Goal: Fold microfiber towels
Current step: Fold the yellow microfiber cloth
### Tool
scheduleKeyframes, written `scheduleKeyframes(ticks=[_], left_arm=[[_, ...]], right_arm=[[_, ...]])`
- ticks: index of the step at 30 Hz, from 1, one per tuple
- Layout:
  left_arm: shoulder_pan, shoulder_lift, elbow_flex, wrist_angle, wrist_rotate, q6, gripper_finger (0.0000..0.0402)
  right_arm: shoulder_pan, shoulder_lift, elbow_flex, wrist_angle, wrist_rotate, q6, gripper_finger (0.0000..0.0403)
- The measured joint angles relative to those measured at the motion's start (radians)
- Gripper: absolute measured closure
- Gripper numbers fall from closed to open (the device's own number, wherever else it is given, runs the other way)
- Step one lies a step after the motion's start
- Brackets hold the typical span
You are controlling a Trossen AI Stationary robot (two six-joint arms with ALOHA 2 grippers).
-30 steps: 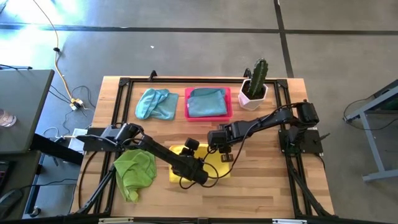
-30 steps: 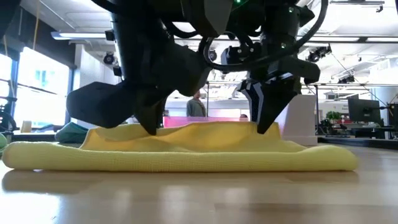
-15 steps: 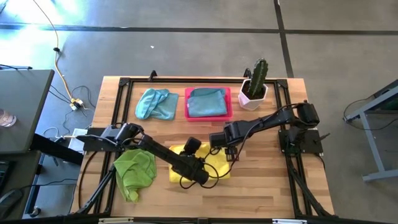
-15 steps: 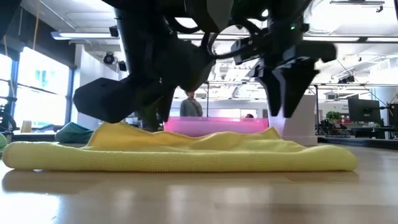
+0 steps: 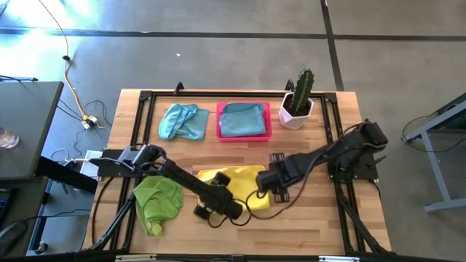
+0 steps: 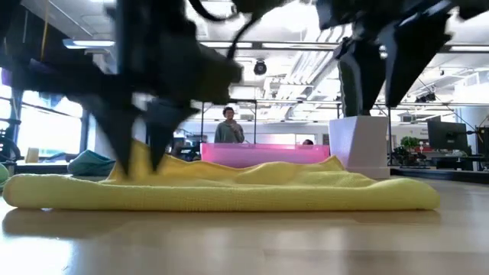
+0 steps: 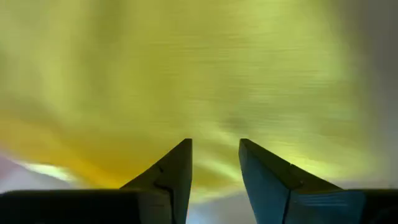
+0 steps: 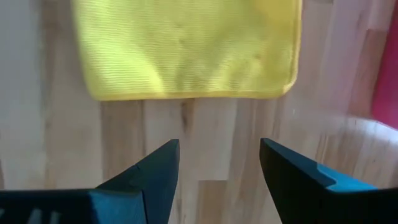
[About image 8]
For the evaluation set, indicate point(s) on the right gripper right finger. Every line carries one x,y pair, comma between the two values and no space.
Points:
298,186

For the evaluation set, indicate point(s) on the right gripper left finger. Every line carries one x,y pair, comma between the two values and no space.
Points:
140,186

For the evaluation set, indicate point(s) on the yellow microfiber towel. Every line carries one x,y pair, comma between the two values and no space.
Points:
186,46

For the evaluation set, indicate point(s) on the pink plastic bin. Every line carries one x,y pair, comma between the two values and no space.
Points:
388,77

